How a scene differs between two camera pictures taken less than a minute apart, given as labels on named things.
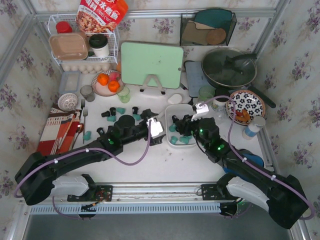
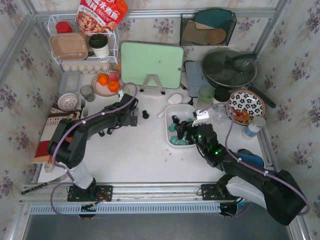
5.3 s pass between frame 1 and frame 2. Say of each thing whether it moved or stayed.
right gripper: moved
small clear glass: stayed
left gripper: moved
